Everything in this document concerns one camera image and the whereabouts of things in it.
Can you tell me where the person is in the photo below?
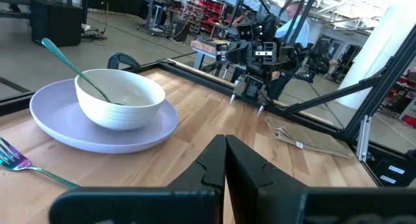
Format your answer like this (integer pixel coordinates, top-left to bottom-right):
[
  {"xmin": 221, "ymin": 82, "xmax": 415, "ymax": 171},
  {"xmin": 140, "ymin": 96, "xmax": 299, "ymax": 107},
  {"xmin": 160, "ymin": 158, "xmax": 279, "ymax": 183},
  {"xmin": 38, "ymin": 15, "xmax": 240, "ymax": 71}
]
[{"xmin": 268, "ymin": 1, "xmax": 311, "ymax": 100}]

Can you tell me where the black labelled electronics box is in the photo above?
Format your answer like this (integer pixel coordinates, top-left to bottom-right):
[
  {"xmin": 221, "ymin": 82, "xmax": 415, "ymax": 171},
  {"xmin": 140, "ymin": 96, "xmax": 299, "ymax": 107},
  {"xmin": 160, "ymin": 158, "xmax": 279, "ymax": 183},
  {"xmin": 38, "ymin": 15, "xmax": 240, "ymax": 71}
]
[{"xmin": 363, "ymin": 142, "xmax": 416, "ymax": 188}]

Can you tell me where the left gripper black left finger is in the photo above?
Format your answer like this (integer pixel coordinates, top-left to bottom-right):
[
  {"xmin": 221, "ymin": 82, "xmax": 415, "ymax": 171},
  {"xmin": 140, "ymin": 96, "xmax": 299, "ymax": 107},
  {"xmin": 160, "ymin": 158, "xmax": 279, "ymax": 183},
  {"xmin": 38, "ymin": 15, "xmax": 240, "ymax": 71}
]
[{"xmin": 167, "ymin": 135, "xmax": 228, "ymax": 224}]

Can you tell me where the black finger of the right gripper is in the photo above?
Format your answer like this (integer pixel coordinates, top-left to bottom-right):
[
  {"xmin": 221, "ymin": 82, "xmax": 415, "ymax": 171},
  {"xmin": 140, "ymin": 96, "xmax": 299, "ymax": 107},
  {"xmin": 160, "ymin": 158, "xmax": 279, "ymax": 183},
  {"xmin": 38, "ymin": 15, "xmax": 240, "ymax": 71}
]
[
  {"xmin": 239, "ymin": 41, "xmax": 253, "ymax": 66},
  {"xmin": 227, "ymin": 42, "xmax": 241, "ymax": 65}
]

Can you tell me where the white ceramic bowl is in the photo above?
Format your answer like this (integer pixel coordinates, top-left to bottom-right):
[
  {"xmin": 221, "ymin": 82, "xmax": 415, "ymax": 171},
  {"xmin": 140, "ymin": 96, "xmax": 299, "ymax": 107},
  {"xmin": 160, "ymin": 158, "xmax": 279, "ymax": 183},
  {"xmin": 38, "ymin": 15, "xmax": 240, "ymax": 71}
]
[{"xmin": 73, "ymin": 68, "xmax": 166, "ymax": 131}]

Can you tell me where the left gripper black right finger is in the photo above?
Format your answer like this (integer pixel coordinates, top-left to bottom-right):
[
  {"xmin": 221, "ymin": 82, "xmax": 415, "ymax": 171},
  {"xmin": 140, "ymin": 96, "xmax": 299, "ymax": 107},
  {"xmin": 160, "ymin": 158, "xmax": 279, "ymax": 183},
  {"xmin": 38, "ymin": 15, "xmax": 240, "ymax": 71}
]
[{"xmin": 225, "ymin": 135, "xmax": 308, "ymax": 224}]

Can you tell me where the iridescent metal spoon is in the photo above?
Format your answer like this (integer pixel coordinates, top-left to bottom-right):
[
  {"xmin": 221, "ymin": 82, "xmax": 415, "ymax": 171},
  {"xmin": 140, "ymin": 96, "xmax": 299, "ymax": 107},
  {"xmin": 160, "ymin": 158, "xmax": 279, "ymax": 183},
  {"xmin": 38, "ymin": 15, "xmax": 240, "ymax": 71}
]
[{"xmin": 41, "ymin": 38, "xmax": 124, "ymax": 106}]

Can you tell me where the lavender dinner plate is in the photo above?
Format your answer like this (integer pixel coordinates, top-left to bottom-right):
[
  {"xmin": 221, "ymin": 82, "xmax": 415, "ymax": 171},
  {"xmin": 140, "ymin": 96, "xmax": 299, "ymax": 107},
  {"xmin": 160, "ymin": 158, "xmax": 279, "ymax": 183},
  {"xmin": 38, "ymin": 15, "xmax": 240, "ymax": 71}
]
[{"xmin": 29, "ymin": 78, "xmax": 179, "ymax": 155}]

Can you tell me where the silver aluminium corner bracket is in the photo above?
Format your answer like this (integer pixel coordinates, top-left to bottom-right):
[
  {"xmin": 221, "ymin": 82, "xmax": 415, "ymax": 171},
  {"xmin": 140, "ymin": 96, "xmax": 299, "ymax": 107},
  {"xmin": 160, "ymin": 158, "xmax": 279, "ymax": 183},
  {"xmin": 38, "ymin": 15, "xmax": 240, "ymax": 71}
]
[{"xmin": 356, "ymin": 115, "xmax": 372, "ymax": 162}]

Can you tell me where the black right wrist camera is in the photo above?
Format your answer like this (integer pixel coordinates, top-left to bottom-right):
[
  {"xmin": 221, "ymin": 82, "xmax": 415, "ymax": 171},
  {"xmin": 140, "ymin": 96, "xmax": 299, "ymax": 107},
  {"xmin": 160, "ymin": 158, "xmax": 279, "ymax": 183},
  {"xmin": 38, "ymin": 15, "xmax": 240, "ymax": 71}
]
[{"xmin": 238, "ymin": 21, "xmax": 255, "ymax": 42}]

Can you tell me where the white round column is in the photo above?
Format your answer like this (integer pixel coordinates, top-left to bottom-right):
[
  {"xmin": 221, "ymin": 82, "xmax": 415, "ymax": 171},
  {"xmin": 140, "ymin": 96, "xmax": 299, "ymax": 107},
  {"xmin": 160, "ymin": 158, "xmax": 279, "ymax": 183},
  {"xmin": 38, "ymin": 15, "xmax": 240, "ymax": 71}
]
[{"xmin": 336, "ymin": 3, "xmax": 416, "ymax": 110}]

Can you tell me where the red storage shelf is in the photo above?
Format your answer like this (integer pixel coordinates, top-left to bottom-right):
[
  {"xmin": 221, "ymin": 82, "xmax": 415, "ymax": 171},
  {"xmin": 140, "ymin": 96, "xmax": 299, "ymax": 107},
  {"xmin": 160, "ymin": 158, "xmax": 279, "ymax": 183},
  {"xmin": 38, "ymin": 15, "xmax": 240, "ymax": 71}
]
[{"xmin": 187, "ymin": 0, "xmax": 228, "ymax": 36}]

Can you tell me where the iridescent metal fork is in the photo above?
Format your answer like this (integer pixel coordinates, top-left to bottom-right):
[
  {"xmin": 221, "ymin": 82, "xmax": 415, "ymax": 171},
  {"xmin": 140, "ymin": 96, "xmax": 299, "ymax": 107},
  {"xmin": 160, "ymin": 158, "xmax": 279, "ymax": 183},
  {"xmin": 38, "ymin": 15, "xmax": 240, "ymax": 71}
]
[{"xmin": 0, "ymin": 136, "xmax": 81, "ymax": 189}]

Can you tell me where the black cabinet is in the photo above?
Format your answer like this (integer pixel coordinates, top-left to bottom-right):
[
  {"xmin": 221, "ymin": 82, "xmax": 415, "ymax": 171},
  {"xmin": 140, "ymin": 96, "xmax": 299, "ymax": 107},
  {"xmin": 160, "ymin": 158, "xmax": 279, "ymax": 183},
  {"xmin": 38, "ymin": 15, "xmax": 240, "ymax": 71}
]
[{"xmin": 30, "ymin": 0, "xmax": 84, "ymax": 48}]

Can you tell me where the tan folded cloth napkin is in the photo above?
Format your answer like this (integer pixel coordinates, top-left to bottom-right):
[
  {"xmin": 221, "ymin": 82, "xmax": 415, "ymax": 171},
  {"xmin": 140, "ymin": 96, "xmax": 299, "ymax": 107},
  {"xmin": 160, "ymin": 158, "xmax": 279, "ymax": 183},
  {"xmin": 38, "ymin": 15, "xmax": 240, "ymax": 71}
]
[{"xmin": 265, "ymin": 115, "xmax": 352, "ymax": 159}]

